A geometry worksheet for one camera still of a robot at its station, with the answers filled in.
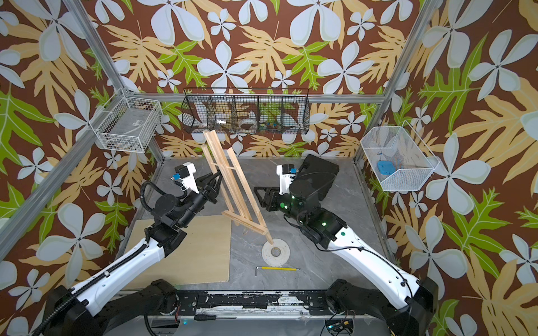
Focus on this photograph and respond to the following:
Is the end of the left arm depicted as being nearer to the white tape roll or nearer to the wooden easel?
the wooden easel

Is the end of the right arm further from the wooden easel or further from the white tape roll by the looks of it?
the white tape roll

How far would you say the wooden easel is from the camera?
56 centimetres

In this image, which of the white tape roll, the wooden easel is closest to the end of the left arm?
the wooden easel

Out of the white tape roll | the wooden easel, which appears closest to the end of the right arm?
the wooden easel
